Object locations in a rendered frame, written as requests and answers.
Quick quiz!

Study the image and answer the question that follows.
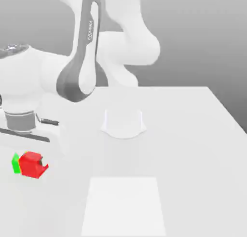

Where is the small red cube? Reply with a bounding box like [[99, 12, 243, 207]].
[[18, 151, 49, 180]]

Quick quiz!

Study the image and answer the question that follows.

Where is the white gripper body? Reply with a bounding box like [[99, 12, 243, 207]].
[[0, 127, 66, 158]]

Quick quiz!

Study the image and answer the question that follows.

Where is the small green cube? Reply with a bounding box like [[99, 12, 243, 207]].
[[11, 152, 22, 174]]

